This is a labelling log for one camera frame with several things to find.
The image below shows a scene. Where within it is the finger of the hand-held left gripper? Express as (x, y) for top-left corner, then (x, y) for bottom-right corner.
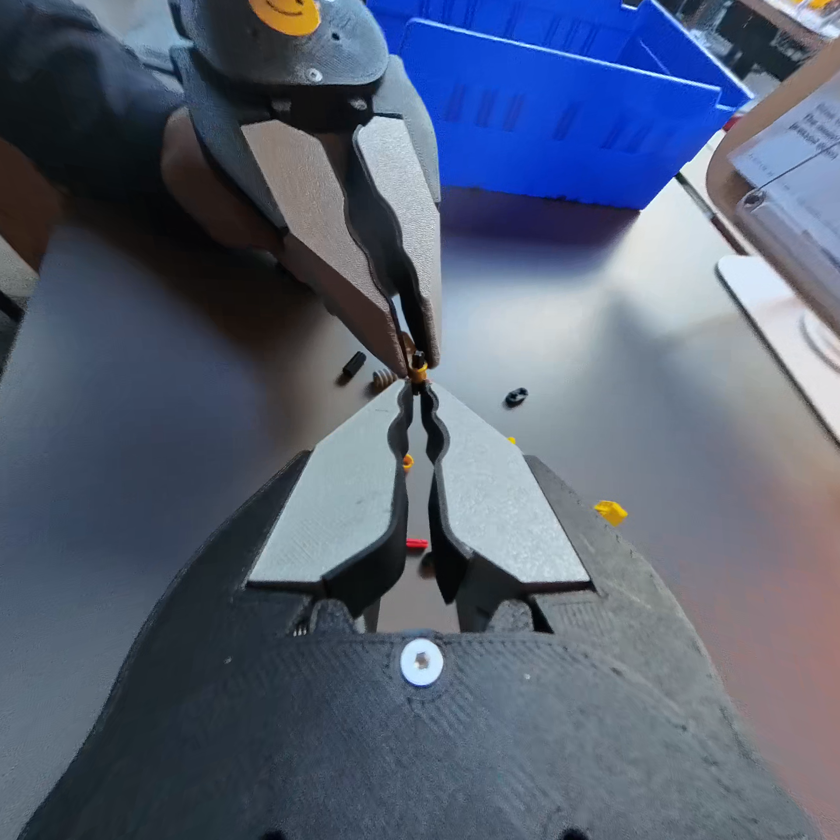
(343, 117), (442, 365)
(239, 120), (411, 380)

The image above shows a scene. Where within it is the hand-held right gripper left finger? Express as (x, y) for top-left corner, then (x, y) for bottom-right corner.
(247, 381), (416, 619)

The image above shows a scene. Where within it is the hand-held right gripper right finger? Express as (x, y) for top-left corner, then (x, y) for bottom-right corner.
(420, 382), (592, 634)

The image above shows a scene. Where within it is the person's left forearm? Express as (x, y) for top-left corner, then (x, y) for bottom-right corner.
(0, 0), (191, 204)

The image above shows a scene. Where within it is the person's left hand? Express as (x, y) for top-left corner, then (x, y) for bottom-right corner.
(161, 107), (286, 256)

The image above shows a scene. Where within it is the blue storage bin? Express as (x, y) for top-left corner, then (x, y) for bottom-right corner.
(399, 18), (723, 212)
(364, 0), (754, 112)

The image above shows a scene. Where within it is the tan display board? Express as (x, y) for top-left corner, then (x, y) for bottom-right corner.
(705, 39), (840, 342)

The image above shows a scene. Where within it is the white stand base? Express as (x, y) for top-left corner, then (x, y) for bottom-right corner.
(717, 255), (840, 447)

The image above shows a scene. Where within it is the printed instruction sheet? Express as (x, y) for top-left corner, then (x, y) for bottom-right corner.
(728, 79), (840, 217)

